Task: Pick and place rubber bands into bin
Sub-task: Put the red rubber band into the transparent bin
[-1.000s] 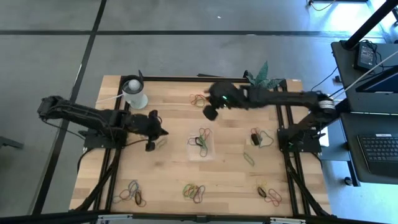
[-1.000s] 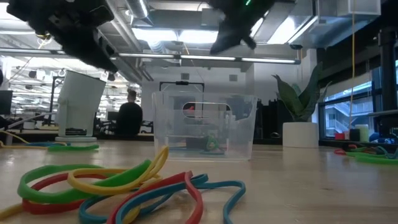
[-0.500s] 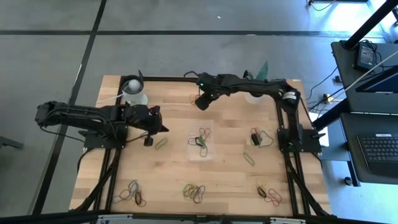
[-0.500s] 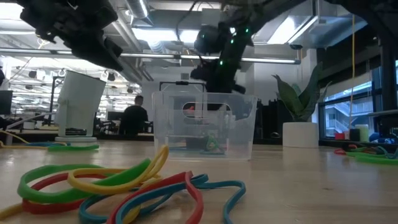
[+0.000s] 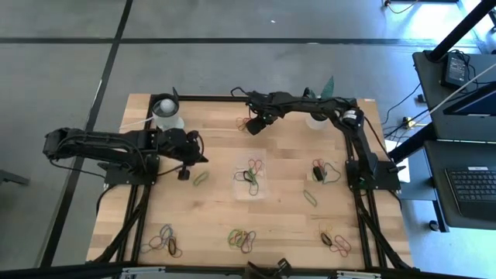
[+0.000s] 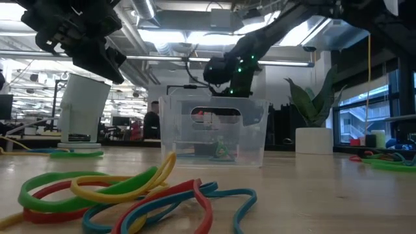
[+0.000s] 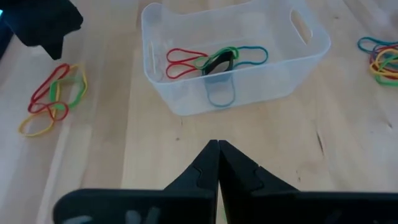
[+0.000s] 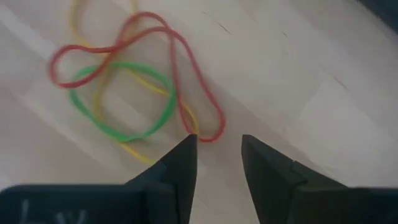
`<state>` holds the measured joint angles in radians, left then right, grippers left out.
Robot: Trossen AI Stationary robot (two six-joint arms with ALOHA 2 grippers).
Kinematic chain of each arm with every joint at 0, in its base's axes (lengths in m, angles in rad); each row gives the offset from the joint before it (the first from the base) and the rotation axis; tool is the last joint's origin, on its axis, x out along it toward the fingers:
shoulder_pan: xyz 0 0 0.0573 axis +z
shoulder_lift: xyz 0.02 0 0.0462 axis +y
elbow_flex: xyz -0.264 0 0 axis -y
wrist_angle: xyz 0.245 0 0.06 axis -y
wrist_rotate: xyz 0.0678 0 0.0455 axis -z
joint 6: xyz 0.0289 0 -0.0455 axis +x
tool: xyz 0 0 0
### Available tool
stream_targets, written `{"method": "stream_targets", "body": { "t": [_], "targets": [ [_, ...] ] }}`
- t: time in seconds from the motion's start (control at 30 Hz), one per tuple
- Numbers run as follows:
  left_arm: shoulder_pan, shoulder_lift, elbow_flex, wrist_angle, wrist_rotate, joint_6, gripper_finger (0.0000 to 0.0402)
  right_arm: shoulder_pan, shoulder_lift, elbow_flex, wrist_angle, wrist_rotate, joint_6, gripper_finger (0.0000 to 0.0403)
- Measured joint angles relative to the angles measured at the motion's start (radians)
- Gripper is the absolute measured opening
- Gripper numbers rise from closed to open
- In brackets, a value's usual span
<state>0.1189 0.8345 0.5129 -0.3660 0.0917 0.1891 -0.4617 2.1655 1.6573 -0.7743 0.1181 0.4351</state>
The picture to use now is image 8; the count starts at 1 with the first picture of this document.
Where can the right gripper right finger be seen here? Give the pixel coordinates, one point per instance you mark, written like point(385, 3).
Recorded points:
point(311, 205)

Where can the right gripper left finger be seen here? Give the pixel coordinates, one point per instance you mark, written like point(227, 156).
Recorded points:
point(124, 205)

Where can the yellow rubber band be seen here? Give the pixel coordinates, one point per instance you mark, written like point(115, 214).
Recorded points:
point(136, 153)

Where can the green rubber band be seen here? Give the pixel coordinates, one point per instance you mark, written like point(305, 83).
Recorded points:
point(124, 137)

